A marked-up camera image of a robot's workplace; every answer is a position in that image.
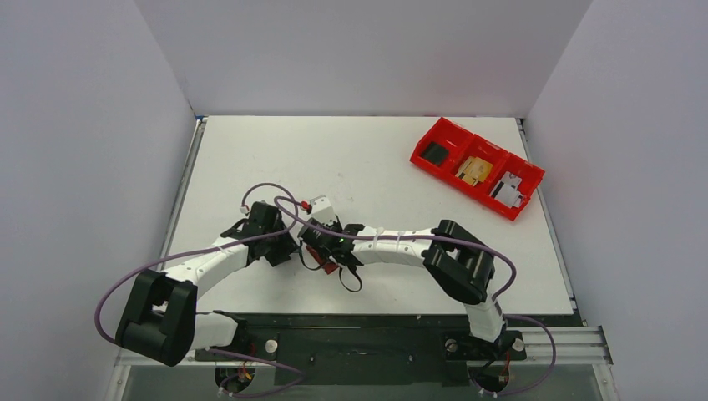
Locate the aluminium front rail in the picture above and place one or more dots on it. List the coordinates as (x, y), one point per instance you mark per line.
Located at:
(574, 345)

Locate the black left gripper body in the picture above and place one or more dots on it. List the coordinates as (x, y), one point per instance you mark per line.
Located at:
(279, 247)

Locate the gold cards in bin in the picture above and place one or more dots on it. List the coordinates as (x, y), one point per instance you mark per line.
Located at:
(474, 171)

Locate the silver cards in bin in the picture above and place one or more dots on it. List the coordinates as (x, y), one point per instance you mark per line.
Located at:
(506, 190)

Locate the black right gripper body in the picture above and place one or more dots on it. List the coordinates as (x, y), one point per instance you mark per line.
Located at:
(319, 240)

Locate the red leather card holder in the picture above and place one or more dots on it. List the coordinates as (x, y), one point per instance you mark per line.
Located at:
(326, 265)

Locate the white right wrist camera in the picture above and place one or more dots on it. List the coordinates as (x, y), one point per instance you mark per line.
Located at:
(322, 210)

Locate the red three-compartment bin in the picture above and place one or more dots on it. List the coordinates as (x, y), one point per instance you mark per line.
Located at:
(463, 143)

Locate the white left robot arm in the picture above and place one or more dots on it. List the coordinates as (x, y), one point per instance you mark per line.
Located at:
(161, 321)

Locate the black cards in bin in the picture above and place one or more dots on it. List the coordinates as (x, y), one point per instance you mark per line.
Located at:
(435, 154)

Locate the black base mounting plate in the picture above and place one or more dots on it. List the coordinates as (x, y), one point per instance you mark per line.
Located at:
(342, 349)

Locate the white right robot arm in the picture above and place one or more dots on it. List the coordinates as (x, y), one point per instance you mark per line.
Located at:
(458, 262)

